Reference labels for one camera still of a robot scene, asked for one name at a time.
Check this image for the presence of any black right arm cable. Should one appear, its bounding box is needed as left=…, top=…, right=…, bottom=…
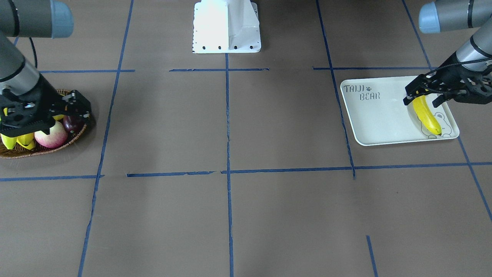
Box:
left=29, top=37, right=38, bottom=69

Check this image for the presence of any yellow starfruit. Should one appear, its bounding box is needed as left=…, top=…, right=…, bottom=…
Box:
left=53, top=114, right=65, bottom=122

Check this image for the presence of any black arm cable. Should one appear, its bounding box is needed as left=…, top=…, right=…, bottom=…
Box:
left=425, top=57, right=492, bottom=83
left=29, top=37, right=38, bottom=69

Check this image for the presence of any woven wicker basket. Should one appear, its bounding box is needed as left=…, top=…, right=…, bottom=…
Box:
left=1, top=89, right=95, bottom=159

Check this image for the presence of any white bear tray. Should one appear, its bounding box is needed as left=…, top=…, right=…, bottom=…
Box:
left=340, top=76, right=460, bottom=147

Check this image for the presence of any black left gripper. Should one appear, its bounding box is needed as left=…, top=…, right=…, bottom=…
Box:
left=403, top=54, right=492, bottom=108

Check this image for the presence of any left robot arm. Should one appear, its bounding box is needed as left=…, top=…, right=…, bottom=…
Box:
left=403, top=0, right=492, bottom=107

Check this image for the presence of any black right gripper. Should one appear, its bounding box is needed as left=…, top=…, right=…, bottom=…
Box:
left=0, top=75, right=92, bottom=137

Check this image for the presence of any red and yellow apple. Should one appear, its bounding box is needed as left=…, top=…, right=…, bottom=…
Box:
left=35, top=121, right=68, bottom=149

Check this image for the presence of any dark purple plum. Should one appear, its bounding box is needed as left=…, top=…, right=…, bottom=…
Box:
left=63, top=115, right=85, bottom=134

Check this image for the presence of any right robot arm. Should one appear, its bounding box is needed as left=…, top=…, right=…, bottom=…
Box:
left=0, top=0, right=91, bottom=137

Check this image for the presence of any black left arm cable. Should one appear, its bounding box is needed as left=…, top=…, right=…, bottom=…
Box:
left=425, top=57, right=492, bottom=83

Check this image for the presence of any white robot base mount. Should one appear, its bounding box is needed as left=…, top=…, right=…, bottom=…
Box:
left=192, top=0, right=262, bottom=54

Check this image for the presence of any yellow banana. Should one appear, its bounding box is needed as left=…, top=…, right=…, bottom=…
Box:
left=1, top=134, right=17, bottom=150
left=16, top=133, right=36, bottom=150
left=412, top=96, right=442, bottom=137

